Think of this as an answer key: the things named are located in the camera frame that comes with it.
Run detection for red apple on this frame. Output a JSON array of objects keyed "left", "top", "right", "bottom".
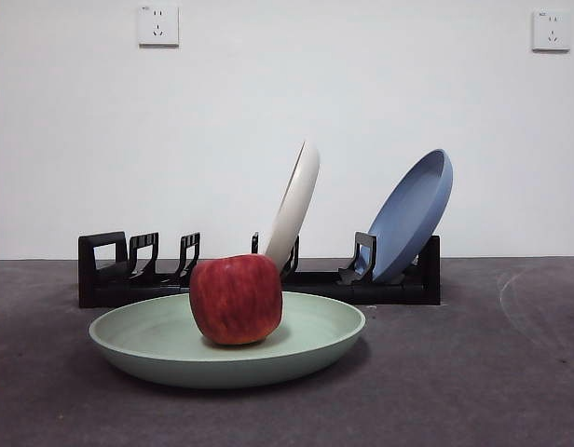
[{"left": 188, "top": 253, "right": 284, "bottom": 346}]

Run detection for pale green round plate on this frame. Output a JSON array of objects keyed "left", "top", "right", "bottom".
[{"left": 88, "top": 291, "right": 367, "bottom": 390}]

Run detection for cream white round plate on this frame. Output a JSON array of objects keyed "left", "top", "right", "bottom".
[{"left": 263, "top": 141, "right": 321, "bottom": 277}]

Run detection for blue round plate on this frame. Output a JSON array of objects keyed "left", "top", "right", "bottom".
[{"left": 366, "top": 148, "right": 455, "bottom": 284}]

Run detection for black plastic plate rack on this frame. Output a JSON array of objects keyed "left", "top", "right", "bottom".
[{"left": 77, "top": 231, "right": 442, "bottom": 309}]

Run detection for white wall socket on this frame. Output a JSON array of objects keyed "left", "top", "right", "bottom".
[
  {"left": 531, "top": 10, "right": 572, "bottom": 53},
  {"left": 138, "top": 3, "right": 181, "bottom": 48}
]

